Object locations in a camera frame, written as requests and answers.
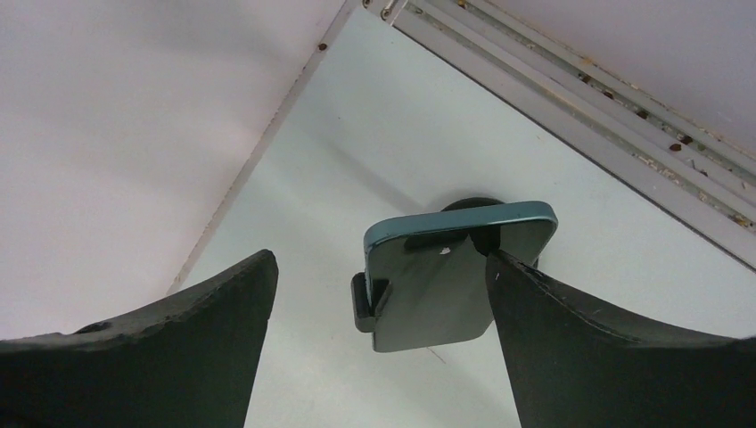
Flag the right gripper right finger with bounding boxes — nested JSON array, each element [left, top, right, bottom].
[[486, 251, 755, 427]]

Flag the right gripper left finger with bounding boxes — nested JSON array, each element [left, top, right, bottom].
[[1, 250, 278, 427]]

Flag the black phone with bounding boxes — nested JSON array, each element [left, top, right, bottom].
[[363, 201, 559, 354]]

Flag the black round base phone stand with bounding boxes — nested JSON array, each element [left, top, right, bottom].
[[351, 197, 539, 333]]

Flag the aluminium frame rail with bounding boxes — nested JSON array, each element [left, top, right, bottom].
[[363, 1, 755, 268]]

